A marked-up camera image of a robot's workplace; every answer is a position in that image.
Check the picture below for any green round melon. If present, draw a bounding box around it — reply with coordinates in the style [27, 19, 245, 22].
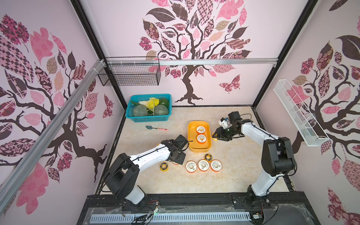
[132, 105, 148, 117]
[154, 104, 169, 116]

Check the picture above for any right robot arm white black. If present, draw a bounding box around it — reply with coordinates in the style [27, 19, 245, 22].
[212, 111, 297, 197]

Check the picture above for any green round melon right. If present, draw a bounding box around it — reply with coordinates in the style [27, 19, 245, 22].
[154, 104, 169, 116]

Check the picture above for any dark green avocado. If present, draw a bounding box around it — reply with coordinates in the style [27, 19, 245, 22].
[159, 98, 170, 109]

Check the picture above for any yellow white cabbage toy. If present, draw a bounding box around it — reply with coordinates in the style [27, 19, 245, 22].
[138, 97, 159, 110]

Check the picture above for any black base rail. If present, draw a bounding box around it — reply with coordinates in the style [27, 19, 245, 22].
[78, 192, 319, 225]

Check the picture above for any white cable duct strip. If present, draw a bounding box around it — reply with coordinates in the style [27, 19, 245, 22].
[89, 212, 251, 225]

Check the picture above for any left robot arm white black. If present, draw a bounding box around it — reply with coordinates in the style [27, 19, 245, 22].
[103, 135, 189, 205]

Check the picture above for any white wire wall shelf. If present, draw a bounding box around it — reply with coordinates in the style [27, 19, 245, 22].
[273, 79, 330, 147]

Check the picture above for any green round melon left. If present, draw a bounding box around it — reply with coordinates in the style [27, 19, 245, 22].
[132, 105, 148, 117]

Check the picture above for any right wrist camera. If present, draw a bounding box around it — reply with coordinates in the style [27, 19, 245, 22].
[219, 118, 231, 129]

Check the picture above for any spoon with pink handle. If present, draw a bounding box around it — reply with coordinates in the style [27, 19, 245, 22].
[145, 125, 168, 131]

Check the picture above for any black wire wall basket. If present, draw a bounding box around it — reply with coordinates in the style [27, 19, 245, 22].
[98, 56, 161, 86]

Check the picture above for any yellow plastic storage box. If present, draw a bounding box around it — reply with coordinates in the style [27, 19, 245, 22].
[187, 121, 212, 152]

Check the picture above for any black yellow tape roll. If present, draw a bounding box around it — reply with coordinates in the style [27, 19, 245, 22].
[204, 153, 213, 163]
[159, 162, 169, 172]

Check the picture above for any black yellow tape roll right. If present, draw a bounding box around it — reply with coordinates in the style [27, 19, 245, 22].
[204, 153, 213, 163]

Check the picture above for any black yellow tape roll lower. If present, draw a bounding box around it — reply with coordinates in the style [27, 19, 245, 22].
[159, 162, 169, 172]

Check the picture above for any teal plastic basket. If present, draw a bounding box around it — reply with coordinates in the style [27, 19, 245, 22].
[126, 94, 172, 122]

